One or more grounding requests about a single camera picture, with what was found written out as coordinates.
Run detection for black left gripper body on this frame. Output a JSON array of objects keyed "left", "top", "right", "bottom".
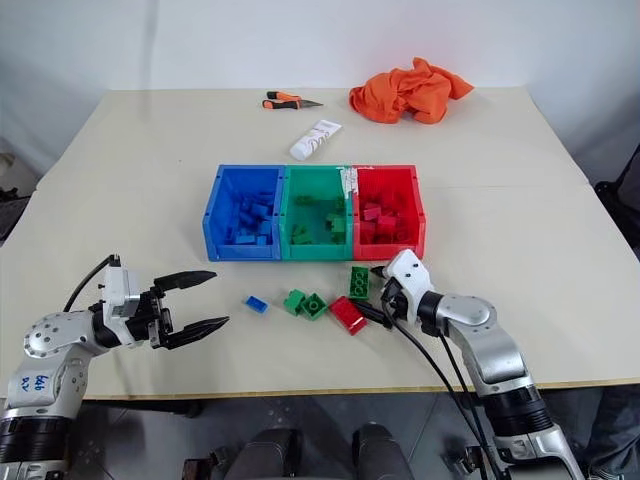
[{"left": 124, "top": 285, "right": 175, "bottom": 351}]

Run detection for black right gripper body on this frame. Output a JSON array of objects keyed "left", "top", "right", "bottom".
[{"left": 379, "top": 277, "right": 410, "bottom": 322}]

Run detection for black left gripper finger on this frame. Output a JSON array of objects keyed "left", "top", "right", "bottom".
[
  {"left": 163, "top": 315, "right": 232, "bottom": 351},
  {"left": 151, "top": 270, "right": 219, "bottom": 294}
]

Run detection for long green block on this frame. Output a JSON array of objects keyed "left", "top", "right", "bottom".
[{"left": 348, "top": 266, "right": 372, "bottom": 302}]

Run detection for red plastic bin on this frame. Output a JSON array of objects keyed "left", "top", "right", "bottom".
[{"left": 350, "top": 163, "right": 429, "bottom": 261}]

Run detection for square green block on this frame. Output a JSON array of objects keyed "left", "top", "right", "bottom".
[{"left": 299, "top": 293, "right": 329, "bottom": 320}]

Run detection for small green block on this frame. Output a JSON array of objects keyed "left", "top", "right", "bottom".
[{"left": 283, "top": 288, "right": 306, "bottom": 316}]

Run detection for green plastic bin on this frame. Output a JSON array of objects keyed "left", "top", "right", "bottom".
[{"left": 278, "top": 164, "right": 357, "bottom": 262}]

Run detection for blue plastic bin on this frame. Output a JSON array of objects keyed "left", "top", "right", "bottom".
[{"left": 202, "top": 164, "right": 287, "bottom": 263}]

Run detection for white tape strip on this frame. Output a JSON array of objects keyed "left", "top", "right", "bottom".
[{"left": 337, "top": 166, "right": 358, "bottom": 202}]

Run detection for dark rounded shape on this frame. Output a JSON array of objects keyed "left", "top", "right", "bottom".
[
  {"left": 352, "top": 423, "right": 415, "bottom": 480},
  {"left": 233, "top": 427, "right": 304, "bottom": 480}
]

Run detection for white tube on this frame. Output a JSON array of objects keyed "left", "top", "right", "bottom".
[{"left": 289, "top": 119, "right": 344, "bottom": 162}]

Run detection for dark equipment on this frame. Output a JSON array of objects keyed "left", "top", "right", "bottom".
[{"left": 0, "top": 149, "right": 32, "bottom": 241}]

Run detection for crumpled orange cloth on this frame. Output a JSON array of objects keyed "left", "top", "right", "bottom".
[{"left": 348, "top": 56, "right": 475, "bottom": 125}]

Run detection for orange black pliers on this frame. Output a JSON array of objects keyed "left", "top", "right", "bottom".
[{"left": 261, "top": 90, "right": 325, "bottom": 111}]

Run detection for black chair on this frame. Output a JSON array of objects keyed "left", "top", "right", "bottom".
[{"left": 593, "top": 149, "right": 640, "bottom": 256}]

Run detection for blue grey fabric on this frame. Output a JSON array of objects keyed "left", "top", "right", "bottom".
[{"left": 585, "top": 385, "right": 640, "bottom": 480}]

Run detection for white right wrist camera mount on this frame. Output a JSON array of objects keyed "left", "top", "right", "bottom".
[{"left": 383, "top": 248, "right": 437, "bottom": 326}]

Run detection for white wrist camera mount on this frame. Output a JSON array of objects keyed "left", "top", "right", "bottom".
[
  {"left": 383, "top": 248, "right": 437, "bottom": 326},
  {"left": 101, "top": 264, "right": 145, "bottom": 322}
]

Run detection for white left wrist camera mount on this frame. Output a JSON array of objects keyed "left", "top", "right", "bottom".
[{"left": 101, "top": 264, "right": 145, "bottom": 322}]

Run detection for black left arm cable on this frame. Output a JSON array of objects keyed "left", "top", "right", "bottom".
[{"left": 62, "top": 253, "right": 124, "bottom": 314}]

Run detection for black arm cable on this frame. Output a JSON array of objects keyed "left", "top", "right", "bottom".
[
  {"left": 437, "top": 332, "right": 494, "bottom": 451},
  {"left": 62, "top": 253, "right": 124, "bottom": 314},
  {"left": 392, "top": 314, "right": 501, "bottom": 480}
]

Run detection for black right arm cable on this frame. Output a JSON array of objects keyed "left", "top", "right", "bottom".
[
  {"left": 392, "top": 314, "right": 501, "bottom": 480},
  {"left": 437, "top": 332, "right": 494, "bottom": 451}
]

